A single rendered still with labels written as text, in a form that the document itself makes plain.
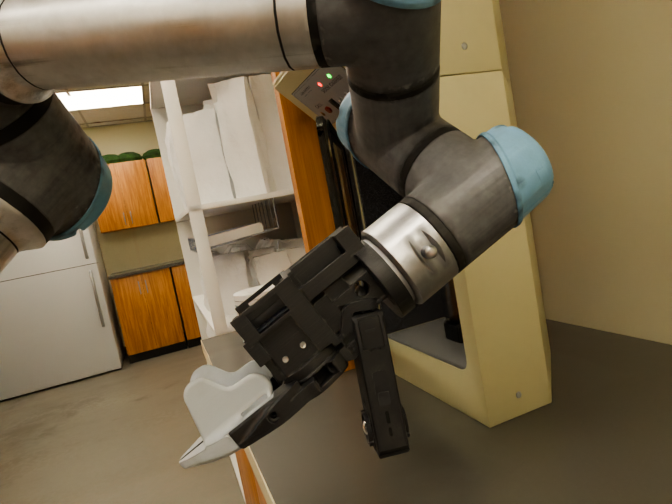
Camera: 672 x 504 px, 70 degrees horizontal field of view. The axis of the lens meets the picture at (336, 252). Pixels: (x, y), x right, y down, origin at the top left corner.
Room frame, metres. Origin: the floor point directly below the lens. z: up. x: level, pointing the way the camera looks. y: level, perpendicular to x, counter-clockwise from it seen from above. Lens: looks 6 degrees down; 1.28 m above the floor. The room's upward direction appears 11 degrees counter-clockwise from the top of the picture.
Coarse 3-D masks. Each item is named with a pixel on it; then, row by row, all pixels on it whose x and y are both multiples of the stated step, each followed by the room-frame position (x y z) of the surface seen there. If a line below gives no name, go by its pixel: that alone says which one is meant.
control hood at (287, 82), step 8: (280, 72) 0.82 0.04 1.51; (288, 72) 0.79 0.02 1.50; (296, 72) 0.78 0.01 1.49; (304, 72) 0.76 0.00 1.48; (280, 80) 0.84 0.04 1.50; (288, 80) 0.82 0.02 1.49; (296, 80) 0.80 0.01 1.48; (280, 88) 0.86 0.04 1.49; (288, 88) 0.84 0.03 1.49; (296, 88) 0.83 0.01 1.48; (288, 96) 0.87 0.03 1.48; (296, 104) 0.88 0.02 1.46; (312, 112) 0.87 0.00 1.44
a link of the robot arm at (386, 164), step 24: (360, 96) 0.39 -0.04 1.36; (432, 96) 0.39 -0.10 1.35; (336, 120) 0.47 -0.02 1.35; (360, 120) 0.41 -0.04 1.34; (384, 120) 0.39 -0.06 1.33; (408, 120) 0.39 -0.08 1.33; (432, 120) 0.41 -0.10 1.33; (360, 144) 0.44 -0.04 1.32; (384, 144) 0.41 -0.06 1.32; (408, 144) 0.40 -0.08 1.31; (384, 168) 0.42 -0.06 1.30; (408, 168) 0.40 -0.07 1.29
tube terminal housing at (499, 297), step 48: (480, 0) 0.65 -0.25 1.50; (480, 48) 0.65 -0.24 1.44; (480, 96) 0.64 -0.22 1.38; (528, 240) 0.67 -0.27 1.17; (480, 288) 0.63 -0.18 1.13; (528, 288) 0.65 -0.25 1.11; (480, 336) 0.62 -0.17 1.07; (528, 336) 0.65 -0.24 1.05; (432, 384) 0.75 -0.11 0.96; (480, 384) 0.62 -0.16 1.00; (528, 384) 0.64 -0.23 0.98
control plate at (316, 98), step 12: (312, 72) 0.75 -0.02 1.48; (324, 72) 0.72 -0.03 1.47; (336, 72) 0.70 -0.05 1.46; (300, 84) 0.80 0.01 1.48; (312, 84) 0.78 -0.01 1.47; (324, 84) 0.76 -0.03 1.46; (336, 84) 0.73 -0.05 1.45; (348, 84) 0.71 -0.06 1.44; (300, 96) 0.84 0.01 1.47; (312, 96) 0.82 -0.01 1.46; (324, 96) 0.79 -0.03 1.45; (336, 96) 0.77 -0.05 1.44; (312, 108) 0.86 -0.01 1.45; (324, 108) 0.83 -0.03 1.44; (336, 108) 0.80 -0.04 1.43
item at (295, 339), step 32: (320, 256) 0.37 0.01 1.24; (352, 256) 0.36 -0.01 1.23; (288, 288) 0.33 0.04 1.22; (320, 288) 0.35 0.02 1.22; (352, 288) 0.36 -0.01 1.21; (384, 288) 0.35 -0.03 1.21; (256, 320) 0.34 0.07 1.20; (288, 320) 0.34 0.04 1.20; (320, 320) 0.33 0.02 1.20; (256, 352) 0.33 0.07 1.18; (288, 352) 0.34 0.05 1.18; (320, 352) 0.34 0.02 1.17; (352, 352) 0.35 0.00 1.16
